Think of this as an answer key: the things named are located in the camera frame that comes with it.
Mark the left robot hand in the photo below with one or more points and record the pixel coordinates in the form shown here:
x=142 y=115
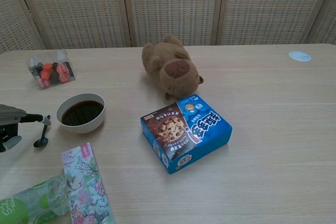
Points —
x=10 y=115

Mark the black plastic spoon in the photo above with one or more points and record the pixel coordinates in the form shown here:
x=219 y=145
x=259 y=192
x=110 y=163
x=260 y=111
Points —
x=40 y=142

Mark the clear box with red-black pieces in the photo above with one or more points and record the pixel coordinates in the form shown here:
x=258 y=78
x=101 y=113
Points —
x=51 y=70

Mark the cup of dark coffee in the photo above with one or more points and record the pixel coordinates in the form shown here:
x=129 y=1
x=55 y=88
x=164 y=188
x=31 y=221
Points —
x=81 y=113

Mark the clear bottle with green label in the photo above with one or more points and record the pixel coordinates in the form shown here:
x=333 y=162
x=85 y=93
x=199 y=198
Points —
x=29 y=203

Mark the blue cookie box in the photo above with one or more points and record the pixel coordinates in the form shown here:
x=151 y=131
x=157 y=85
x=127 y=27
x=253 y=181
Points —
x=183 y=132

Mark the pink floral carton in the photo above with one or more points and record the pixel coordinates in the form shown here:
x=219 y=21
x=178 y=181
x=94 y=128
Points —
x=84 y=182

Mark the brown capybara plush toy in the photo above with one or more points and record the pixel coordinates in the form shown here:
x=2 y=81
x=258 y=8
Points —
x=170 y=69

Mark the woven bamboo folding screen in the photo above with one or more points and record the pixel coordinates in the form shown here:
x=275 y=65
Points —
x=168 y=6

